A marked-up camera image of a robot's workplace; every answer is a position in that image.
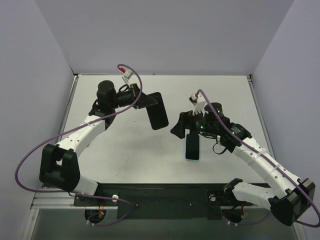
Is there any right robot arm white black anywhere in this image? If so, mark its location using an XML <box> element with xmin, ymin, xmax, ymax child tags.
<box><xmin>170</xmin><ymin>102</ymin><xmax>316</xmax><ymax>226</ymax></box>

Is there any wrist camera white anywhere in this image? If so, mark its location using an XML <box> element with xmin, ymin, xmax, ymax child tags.
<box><xmin>122</xmin><ymin>69</ymin><xmax>133</xmax><ymax>86</ymax></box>
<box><xmin>189</xmin><ymin>93</ymin><xmax>207</xmax><ymax>116</ymax></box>

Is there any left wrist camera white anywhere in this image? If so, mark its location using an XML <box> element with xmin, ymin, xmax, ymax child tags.
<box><xmin>122</xmin><ymin>69</ymin><xmax>133</xmax><ymax>86</ymax></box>

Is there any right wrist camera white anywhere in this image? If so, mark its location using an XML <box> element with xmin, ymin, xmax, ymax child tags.
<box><xmin>189</xmin><ymin>93</ymin><xmax>207</xmax><ymax>116</ymax></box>

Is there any black phone case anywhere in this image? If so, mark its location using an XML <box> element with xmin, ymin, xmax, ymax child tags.
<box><xmin>146</xmin><ymin>92</ymin><xmax>169</xmax><ymax>131</ymax></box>

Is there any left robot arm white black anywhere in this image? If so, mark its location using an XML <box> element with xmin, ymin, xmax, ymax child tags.
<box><xmin>39</xmin><ymin>80</ymin><xmax>160</xmax><ymax>206</ymax></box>

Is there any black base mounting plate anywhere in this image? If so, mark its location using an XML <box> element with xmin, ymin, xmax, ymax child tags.
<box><xmin>74</xmin><ymin>183</ymin><xmax>246</xmax><ymax>223</ymax></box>

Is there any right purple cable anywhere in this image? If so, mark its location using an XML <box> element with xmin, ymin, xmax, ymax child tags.
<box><xmin>196</xmin><ymin>89</ymin><xmax>320</xmax><ymax>227</ymax></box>

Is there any light blue cased phone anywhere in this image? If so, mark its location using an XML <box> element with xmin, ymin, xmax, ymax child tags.
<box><xmin>185</xmin><ymin>133</ymin><xmax>200</xmax><ymax>161</ymax></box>

